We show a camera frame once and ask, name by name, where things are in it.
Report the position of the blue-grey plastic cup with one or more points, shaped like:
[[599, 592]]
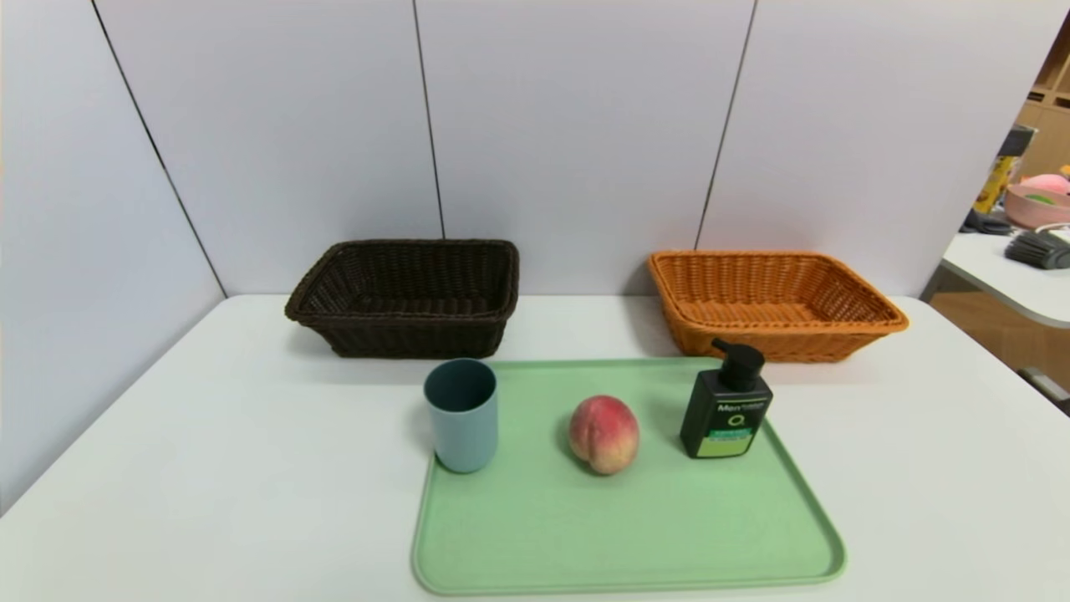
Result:
[[464, 439]]

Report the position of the black pump soap bottle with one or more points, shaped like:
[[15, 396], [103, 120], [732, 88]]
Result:
[[724, 418]]

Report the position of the dark brown wicker basket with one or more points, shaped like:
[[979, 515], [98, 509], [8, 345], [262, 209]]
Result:
[[401, 339]]

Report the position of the orange wicker basket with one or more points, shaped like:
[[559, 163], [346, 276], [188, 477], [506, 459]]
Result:
[[752, 339]]

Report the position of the red-yellow peach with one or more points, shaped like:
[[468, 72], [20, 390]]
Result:
[[603, 435]]

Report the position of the light green plastic tray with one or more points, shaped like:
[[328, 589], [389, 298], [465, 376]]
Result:
[[627, 535]]

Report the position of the black flat object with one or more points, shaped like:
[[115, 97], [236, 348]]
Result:
[[985, 223]]

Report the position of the white side table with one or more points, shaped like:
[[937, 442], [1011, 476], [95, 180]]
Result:
[[1003, 276]]

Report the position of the yellow bottle with dark cap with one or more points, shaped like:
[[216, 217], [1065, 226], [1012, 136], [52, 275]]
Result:
[[996, 180]]

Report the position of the pink bowl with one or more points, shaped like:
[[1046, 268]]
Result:
[[1032, 209]]

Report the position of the black brush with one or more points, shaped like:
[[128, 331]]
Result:
[[1041, 249]]

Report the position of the pink round toy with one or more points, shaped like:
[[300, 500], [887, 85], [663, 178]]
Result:
[[1047, 181]]

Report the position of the wooden shelf unit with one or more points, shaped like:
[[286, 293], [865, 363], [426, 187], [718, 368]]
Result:
[[1049, 134]]

